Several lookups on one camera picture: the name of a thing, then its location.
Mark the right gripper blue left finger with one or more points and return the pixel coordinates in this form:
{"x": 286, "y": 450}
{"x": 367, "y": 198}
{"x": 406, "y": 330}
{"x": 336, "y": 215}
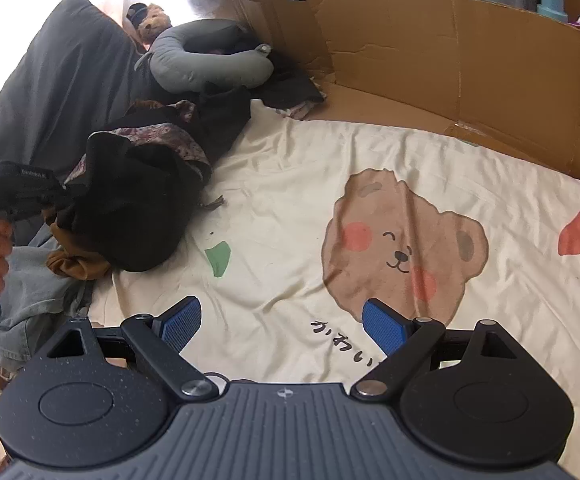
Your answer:
{"x": 157, "y": 342}

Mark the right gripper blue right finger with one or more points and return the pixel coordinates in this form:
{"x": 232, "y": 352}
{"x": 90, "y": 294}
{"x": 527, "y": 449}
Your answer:
{"x": 407, "y": 344}

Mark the black shorts with bear lining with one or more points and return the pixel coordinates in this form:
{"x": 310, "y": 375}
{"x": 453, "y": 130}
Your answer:
{"x": 141, "y": 180}

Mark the brown t-shirt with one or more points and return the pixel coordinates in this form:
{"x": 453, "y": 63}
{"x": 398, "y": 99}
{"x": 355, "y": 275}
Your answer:
{"x": 75, "y": 257}

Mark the light blue jeans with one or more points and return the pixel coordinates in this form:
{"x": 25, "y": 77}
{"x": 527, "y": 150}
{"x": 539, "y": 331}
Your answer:
{"x": 36, "y": 301}

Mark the dark grey pillow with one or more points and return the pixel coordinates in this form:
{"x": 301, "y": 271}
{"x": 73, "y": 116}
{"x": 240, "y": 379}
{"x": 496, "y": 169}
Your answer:
{"x": 80, "y": 73}

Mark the cream bear print bedsheet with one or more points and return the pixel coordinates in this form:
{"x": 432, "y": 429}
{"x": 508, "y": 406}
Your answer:
{"x": 318, "y": 217}

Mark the grey neck pillow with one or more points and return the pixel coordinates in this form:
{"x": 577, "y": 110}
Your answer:
{"x": 213, "y": 51}

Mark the small teddy bear toy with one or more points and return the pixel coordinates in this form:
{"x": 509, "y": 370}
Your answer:
{"x": 148, "y": 21}

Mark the black garment under pillow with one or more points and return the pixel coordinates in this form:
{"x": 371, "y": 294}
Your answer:
{"x": 289, "y": 90}

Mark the brown cardboard sheet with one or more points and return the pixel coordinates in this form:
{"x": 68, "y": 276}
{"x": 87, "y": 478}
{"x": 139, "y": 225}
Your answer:
{"x": 503, "y": 78}

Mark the detergent bottle teal cap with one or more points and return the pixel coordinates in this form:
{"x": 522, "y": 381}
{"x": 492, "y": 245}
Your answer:
{"x": 552, "y": 9}

